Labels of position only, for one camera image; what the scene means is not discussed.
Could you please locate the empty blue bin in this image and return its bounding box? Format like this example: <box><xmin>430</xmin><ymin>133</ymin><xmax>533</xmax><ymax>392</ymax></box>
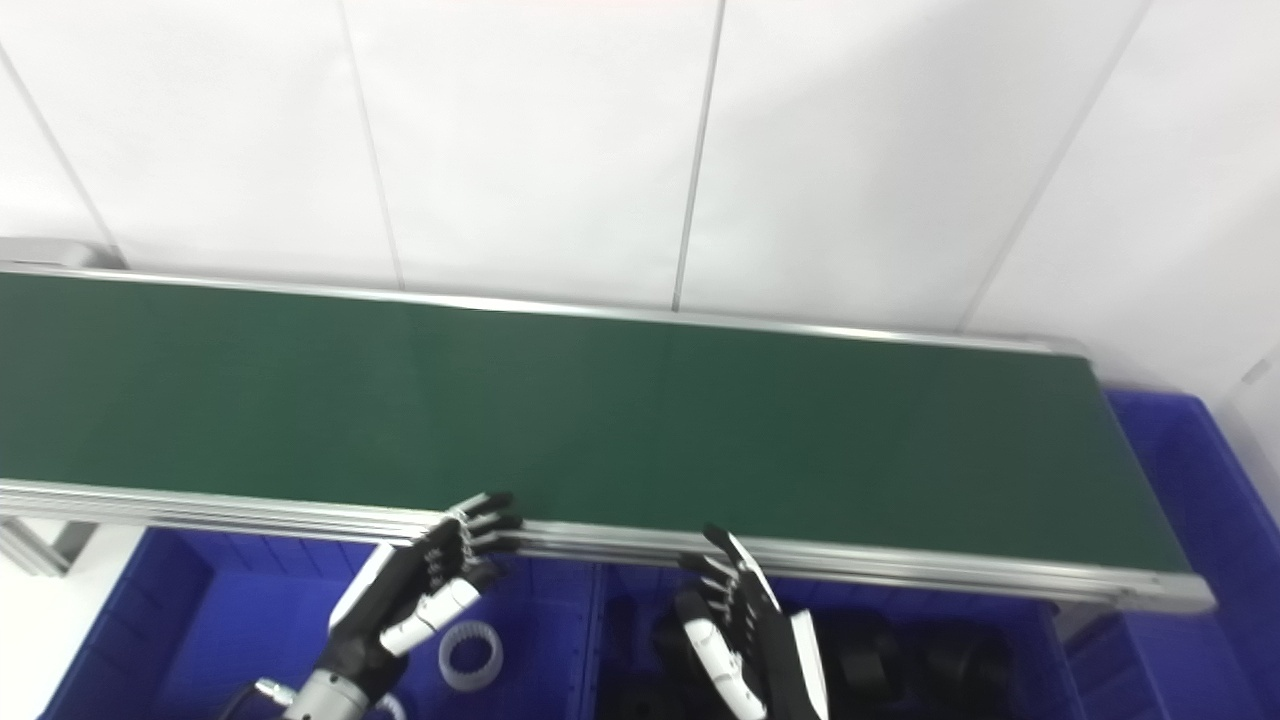
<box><xmin>1060</xmin><ymin>390</ymin><xmax>1280</xmax><ymax>720</ymax></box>

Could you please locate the aluminium conveyor leg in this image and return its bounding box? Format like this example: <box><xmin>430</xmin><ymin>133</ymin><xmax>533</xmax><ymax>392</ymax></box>
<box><xmin>0</xmin><ymin>518</ymin><xmax>96</xmax><ymax>579</ymax></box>
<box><xmin>1050</xmin><ymin>600</ymin><xmax>1111</xmax><ymax>641</ymax></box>

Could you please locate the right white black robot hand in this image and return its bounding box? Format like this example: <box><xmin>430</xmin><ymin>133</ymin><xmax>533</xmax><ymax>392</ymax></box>
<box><xmin>672</xmin><ymin>524</ymin><xmax>831</xmax><ymax>720</ymax></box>

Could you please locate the green conveyor belt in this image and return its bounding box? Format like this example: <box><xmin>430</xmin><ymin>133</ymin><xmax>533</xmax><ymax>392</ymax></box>
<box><xmin>0</xmin><ymin>237</ymin><xmax>1216</xmax><ymax>613</ymax></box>
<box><xmin>0</xmin><ymin>272</ymin><xmax>1191</xmax><ymax>573</ymax></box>

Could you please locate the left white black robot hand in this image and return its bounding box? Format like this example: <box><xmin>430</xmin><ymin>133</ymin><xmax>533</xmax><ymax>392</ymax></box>
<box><xmin>328</xmin><ymin>490</ymin><xmax>525</xmax><ymax>701</ymax></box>

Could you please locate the blue bin with black parts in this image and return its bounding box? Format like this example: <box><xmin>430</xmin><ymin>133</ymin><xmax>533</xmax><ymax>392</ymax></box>
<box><xmin>585</xmin><ymin>560</ymin><xmax>1101</xmax><ymax>720</ymax></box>

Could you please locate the blue bin with white rings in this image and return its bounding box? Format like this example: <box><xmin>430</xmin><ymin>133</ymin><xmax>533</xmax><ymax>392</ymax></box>
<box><xmin>40</xmin><ymin>528</ymin><xmax>601</xmax><ymax>720</ymax></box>

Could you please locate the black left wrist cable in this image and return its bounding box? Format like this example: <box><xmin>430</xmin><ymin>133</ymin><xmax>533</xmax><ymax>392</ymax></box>
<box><xmin>220</xmin><ymin>678</ymin><xmax>303</xmax><ymax>720</ymax></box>

